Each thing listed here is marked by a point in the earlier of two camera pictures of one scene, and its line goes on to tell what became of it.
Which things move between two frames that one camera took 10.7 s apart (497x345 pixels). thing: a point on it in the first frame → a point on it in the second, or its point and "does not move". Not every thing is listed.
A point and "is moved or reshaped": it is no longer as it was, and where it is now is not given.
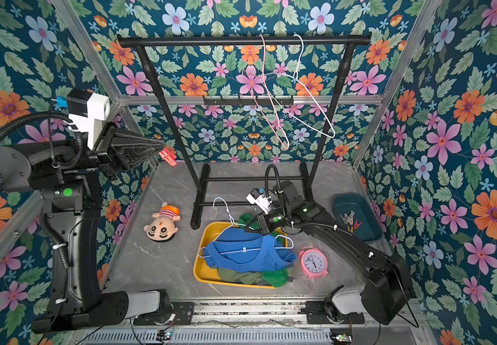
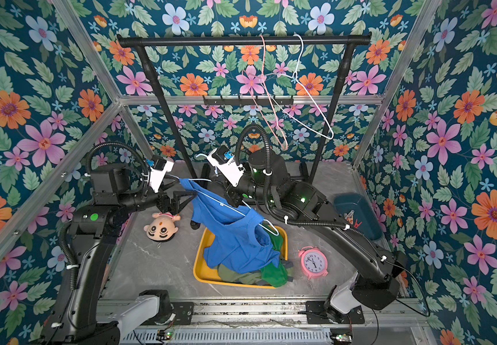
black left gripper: (107, 160) → (163, 205)
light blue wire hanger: (245, 226) → (264, 226)
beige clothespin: (348, 219) does not move
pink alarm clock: (314, 262) does not move
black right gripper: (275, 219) → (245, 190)
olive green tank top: (244, 277) does not move
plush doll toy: (163, 228) does not move
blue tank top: (241, 250) is moved or reshaped
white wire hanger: (296, 74) does not move
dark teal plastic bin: (353, 212) does not move
